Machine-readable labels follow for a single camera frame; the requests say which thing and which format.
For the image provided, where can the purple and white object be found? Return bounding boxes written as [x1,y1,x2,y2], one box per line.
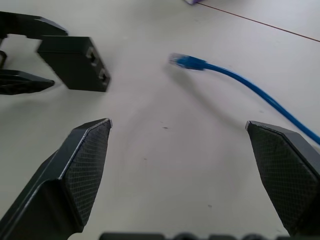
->
[183,0,209,6]

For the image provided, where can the small black network box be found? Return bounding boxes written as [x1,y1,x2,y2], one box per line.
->
[36,35,112,93]

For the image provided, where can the blue Ethernet cable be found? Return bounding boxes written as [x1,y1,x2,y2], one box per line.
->
[167,52,320,146]

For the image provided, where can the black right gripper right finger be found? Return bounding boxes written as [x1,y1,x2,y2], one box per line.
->
[245,120,320,240]

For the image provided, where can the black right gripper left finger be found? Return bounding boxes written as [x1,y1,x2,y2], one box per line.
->
[0,118,113,240]

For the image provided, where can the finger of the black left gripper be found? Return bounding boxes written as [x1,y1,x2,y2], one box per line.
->
[0,11,69,41]
[0,69,56,96]

